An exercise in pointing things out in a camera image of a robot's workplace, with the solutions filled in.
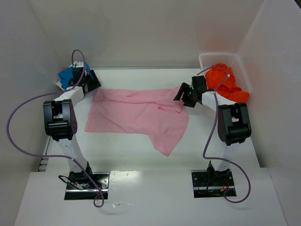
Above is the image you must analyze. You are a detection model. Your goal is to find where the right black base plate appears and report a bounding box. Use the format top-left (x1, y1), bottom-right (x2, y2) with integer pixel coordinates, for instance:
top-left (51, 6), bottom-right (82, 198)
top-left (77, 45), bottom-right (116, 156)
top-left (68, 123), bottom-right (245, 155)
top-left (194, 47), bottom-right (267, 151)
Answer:
top-left (191, 170), bottom-right (237, 198)

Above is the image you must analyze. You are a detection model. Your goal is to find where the blue folded t-shirt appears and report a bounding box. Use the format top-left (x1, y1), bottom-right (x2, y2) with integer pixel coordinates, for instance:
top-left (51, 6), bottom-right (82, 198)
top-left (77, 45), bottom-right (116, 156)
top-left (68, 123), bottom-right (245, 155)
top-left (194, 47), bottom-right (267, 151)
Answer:
top-left (57, 61), bottom-right (91, 91)

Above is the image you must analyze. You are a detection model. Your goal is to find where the orange crumpled t-shirt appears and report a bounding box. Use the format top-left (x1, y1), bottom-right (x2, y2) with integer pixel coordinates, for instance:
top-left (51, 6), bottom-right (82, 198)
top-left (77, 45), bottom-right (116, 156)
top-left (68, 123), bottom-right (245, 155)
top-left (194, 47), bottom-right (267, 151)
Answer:
top-left (205, 63), bottom-right (250, 103)

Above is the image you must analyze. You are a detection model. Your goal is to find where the white folded t-shirt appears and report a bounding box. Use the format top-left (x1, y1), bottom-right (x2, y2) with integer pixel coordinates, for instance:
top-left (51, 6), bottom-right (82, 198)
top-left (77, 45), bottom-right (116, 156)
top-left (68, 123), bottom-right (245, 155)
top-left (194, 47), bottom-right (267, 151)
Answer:
top-left (56, 61), bottom-right (81, 90)

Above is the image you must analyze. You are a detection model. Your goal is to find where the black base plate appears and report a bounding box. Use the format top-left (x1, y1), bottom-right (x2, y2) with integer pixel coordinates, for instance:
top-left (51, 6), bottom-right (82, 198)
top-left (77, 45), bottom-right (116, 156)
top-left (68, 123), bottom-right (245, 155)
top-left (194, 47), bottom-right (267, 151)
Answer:
top-left (191, 170), bottom-right (237, 198)
top-left (59, 172), bottom-right (110, 201)

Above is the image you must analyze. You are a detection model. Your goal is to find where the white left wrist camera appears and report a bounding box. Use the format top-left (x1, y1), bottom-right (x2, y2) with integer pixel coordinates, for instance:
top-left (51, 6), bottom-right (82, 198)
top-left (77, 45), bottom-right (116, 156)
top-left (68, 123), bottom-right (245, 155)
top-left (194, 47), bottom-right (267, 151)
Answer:
top-left (71, 61), bottom-right (86, 68)

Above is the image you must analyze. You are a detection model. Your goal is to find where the white perforated plastic basket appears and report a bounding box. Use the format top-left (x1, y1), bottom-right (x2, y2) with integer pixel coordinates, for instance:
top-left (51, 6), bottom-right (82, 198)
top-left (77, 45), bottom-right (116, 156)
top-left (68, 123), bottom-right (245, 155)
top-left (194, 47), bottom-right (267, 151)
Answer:
top-left (198, 52), bottom-right (252, 94)

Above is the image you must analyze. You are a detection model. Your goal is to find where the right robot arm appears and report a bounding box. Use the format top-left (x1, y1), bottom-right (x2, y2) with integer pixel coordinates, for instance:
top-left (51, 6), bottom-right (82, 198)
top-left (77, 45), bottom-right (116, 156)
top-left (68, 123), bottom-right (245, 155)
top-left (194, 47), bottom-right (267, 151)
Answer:
top-left (174, 76), bottom-right (252, 182)

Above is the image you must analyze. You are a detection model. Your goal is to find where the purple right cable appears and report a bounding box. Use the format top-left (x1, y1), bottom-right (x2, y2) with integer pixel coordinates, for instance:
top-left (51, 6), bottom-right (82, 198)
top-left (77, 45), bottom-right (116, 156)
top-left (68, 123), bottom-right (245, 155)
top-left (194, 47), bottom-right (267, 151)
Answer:
top-left (197, 66), bottom-right (251, 202)

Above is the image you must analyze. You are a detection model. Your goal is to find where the pink t-shirt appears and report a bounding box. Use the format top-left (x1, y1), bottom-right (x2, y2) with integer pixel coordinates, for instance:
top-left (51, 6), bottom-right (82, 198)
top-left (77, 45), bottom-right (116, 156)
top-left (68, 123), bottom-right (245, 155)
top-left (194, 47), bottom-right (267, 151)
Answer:
top-left (84, 87), bottom-right (189, 156)

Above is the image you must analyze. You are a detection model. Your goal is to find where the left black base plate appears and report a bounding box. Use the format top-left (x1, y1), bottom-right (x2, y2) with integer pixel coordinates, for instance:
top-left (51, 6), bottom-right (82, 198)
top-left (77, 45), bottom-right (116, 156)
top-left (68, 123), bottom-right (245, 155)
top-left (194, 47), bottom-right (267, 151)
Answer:
top-left (59, 172), bottom-right (110, 201)

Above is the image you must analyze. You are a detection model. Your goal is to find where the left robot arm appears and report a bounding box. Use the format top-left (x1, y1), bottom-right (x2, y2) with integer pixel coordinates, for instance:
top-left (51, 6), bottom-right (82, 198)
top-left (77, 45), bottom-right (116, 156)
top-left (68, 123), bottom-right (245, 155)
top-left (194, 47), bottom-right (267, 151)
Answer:
top-left (43, 64), bottom-right (101, 190)

